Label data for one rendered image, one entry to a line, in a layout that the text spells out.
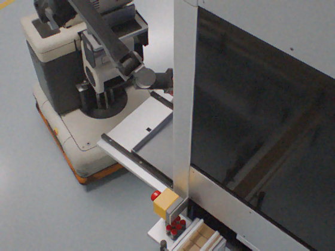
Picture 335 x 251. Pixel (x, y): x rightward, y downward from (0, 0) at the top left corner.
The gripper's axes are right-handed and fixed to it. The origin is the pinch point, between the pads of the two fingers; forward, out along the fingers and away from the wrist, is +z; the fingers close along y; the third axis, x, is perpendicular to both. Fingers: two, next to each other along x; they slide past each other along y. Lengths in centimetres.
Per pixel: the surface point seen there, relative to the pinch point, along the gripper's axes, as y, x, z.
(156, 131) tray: -31.9, -12.0, -7.4
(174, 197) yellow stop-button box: -1.2, -38.4, -8.5
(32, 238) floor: -121, -53, -59
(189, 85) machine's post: 44.5, -12.1, -12.9
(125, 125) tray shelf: -36.9, -8.5, -18.5
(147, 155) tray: -28.2, -21.6, -12.1
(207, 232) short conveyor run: -4, -50, 2
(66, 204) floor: -127, -37, -41
